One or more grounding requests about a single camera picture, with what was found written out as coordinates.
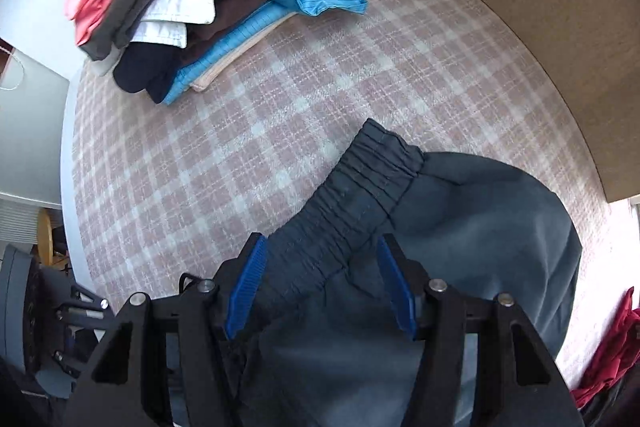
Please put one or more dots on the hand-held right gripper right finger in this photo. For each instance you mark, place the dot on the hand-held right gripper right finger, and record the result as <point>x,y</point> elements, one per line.
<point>397,292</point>

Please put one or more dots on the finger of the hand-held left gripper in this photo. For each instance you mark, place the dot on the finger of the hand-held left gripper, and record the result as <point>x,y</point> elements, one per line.
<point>67,359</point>
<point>85,302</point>

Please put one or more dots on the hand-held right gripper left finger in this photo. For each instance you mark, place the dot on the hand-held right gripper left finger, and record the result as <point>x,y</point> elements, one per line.
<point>245,292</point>

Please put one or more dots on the dark grey shorts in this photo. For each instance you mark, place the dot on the dark grey shorts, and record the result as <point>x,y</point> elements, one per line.
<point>475,227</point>

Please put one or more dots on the wooden stool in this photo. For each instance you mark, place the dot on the wooden stool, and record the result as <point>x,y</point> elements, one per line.
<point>45,232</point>

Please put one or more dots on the white ribbed panel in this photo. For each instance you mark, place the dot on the white ribbed panel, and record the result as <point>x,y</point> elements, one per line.
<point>15,222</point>

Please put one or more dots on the pink plaid bed sheet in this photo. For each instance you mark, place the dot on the pink plaid bed sheet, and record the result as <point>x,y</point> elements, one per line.
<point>300,97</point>

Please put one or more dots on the red garment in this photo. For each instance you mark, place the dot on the red garment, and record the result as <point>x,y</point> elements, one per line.
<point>620,347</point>

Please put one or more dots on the dark navy garment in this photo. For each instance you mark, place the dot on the dark navy garment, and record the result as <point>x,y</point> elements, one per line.
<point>250,2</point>

